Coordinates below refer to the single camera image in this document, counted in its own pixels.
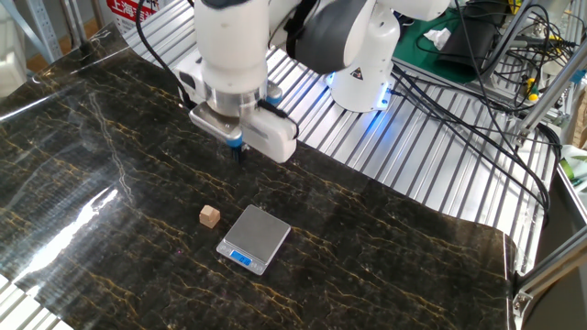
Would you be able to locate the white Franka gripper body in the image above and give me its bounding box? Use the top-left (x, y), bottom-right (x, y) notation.
top-left (173, 57), bottom-right (298, 164)

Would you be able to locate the small stepped wooden block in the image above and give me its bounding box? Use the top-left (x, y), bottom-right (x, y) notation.
top-left (198, 204), bottom-right (222, 230)

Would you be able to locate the silver digital pocket scale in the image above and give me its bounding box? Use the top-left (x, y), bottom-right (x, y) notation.
top-left (215, 203), bottom-right (293, 276)

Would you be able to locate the silver flange mounting plate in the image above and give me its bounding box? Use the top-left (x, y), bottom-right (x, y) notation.
top-left (188, 82), bottom-right (284, 149)

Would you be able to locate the black marble pattern mat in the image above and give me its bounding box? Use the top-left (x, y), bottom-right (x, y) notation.
top-left (0, 22), bottom-right (517, 330)

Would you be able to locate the green cutting mat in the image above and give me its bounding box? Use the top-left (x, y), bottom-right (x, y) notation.
top-left (393, 0), bottom-right (510, 86)

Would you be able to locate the red white printed box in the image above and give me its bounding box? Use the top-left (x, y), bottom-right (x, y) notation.
top-left (98, 0), bottom-right (161, 36)

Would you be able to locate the crumpled white tissue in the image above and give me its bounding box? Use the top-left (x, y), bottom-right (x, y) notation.
top-left (422, 27), bottom-right (453, 50)

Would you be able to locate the black pouch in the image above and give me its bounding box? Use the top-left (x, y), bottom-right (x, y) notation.
top-left (435, 4), bottom-right (501, 79)

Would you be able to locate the grey perforated shelf upright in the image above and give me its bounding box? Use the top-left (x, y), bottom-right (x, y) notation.
top-left (26, 0), bottom-right (64, 64)

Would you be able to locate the white foam block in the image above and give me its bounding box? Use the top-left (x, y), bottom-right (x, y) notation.
top-left (0, 8), bottom-right (28, 100)

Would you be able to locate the green white bag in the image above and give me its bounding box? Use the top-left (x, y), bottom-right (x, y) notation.
top-left (557, 144), bottom-right (587, 193)

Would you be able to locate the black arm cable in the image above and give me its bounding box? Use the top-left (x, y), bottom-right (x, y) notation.
top-left (135, 0), bottom-right (320, 141)

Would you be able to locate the yellow handled screwdriver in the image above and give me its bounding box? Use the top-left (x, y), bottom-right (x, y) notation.
top-left (522, 75), bottom-right (540, 103)

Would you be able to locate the aluminium frame post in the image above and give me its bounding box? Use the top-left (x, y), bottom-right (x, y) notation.
top-left (517, 43), bottom-right (587, 138)
top-left (484, 0), bottom-right (548, 79)

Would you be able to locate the black table cable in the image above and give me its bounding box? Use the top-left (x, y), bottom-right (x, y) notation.
top-left (389, 63), bottom-right (551, 226)

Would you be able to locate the aluminium corner frame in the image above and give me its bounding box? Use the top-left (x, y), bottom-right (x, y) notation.
top-left (511, 224), bottom-right (587, 322)

